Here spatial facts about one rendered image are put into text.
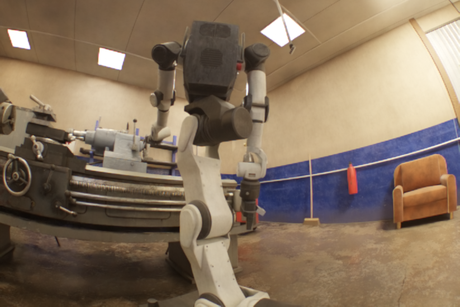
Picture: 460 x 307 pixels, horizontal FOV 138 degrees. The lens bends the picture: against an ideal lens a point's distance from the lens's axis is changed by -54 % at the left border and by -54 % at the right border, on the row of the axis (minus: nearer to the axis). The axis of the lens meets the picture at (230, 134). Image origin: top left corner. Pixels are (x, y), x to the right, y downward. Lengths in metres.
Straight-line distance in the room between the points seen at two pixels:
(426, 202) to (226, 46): 2.75
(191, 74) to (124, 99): 4.42
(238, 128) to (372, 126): 3.30
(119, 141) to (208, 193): 1.02
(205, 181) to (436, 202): 2.73
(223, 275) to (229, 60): 0.79
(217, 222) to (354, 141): 3.38
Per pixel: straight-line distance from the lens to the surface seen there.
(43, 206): 1.25
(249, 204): 0.83
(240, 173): 0.80
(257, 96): 0.83
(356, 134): 3.80
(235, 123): 0.61
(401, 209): 2.84
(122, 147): 1.52
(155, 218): 1.41
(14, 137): 5.20
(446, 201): 2.93
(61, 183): 1.21
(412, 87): 3.89
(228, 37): 0.79
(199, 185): 0.68
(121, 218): 1.37
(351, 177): 3.56
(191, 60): 0.74
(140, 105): 5.10
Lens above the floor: 0.72
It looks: 18 degrees up
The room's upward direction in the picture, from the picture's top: 1 degrees counter-clockwise
